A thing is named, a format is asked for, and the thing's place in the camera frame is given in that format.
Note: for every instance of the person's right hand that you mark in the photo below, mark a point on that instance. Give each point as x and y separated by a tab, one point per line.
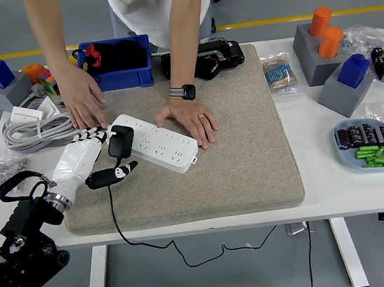
77	95

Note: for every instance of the person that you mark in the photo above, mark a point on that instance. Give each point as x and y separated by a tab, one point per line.
153	7

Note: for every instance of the red black pouch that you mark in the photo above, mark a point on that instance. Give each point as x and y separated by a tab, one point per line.
94	55

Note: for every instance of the person's right forearm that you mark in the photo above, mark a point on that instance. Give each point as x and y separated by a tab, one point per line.
47	28

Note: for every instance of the blue plastic bin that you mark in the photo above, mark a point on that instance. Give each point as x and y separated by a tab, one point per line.
127	79

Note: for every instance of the white table leg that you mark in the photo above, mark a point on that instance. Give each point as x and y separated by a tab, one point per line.
349	253
97	283

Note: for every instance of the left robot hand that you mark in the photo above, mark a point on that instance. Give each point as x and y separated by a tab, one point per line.
74	162

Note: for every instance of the black wristwatch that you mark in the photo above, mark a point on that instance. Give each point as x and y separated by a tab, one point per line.
187	91

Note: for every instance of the black pouches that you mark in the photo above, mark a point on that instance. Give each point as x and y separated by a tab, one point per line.
129	54

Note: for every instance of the grey-brown mat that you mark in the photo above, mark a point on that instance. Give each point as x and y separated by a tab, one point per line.
216	168

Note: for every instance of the multicolour puzzle cube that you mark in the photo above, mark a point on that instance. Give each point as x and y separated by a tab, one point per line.
47	82

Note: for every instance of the black plug adapter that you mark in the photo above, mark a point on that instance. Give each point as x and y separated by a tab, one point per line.
121	142

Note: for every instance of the clear bag of screws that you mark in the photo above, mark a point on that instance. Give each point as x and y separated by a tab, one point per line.
1	172

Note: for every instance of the black mechanical device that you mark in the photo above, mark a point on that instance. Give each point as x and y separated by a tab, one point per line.
230	57

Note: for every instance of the clear bag blue resistors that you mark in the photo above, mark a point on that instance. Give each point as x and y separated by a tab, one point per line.
281	76

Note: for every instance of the light blue plate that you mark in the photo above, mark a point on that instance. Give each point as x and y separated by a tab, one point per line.
349	160

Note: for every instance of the person's left hand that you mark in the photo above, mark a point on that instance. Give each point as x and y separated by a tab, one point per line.
190	117

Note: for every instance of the silver bracket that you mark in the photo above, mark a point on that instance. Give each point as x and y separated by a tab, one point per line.
295	229

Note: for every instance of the white flat box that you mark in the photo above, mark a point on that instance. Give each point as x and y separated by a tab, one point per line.
26	114

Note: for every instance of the grey two-hole holder block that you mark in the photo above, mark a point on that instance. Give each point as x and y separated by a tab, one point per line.
313	68

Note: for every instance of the black capacitor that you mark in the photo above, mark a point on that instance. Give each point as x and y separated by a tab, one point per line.
370	134
357	136
383	135
343	140

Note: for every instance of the grey block holder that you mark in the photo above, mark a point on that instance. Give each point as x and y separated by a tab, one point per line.
11	93
342	99

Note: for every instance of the white paper card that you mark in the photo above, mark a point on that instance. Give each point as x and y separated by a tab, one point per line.
49	106

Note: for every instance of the white power strip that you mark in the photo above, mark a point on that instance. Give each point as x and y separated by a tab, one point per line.
164	147

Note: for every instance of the orange cylinder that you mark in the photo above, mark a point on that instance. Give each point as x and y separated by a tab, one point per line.
331	42
320	21

